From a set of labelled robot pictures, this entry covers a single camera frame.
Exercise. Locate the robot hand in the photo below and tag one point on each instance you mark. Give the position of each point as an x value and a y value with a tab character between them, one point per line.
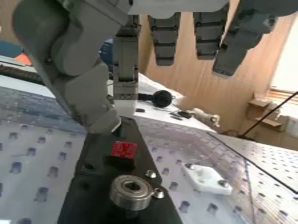
66	43

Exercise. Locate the small red circuit board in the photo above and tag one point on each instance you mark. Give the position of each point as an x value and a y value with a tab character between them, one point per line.
122	150

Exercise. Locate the black headphones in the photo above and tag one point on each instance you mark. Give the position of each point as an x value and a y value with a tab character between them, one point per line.
159	98

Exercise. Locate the white desk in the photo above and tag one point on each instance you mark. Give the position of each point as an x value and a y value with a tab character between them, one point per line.
154	116

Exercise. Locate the small white jointed device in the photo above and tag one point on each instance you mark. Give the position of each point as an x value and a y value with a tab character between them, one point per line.
204	116

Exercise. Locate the black plate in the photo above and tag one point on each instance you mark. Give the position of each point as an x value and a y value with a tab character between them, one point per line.
94	196

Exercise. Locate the silver metal bearing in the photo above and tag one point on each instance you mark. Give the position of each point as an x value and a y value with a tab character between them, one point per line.
130	192

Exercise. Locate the clear box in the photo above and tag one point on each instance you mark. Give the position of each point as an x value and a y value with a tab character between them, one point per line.
254	196

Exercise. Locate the small white bracket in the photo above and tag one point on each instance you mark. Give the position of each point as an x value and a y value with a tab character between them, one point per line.
206	178

